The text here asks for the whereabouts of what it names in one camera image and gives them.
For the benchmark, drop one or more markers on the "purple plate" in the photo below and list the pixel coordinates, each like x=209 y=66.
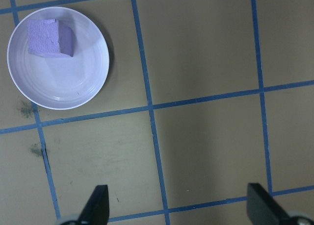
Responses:
x=63 y=85

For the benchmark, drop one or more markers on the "purple foam block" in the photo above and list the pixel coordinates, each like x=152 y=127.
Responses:
x=45 y=38

